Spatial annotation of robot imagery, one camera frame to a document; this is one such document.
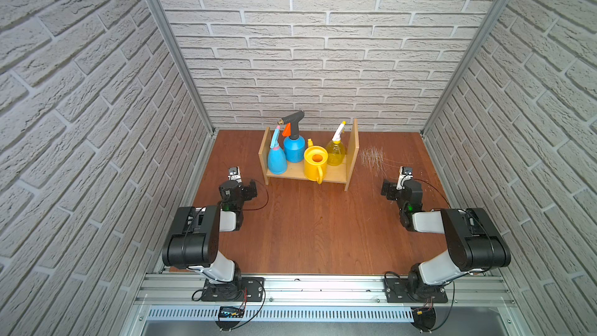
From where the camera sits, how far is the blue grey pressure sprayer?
0.85 metres

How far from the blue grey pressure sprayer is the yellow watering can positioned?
0.02 metres

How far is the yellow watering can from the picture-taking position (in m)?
0.85
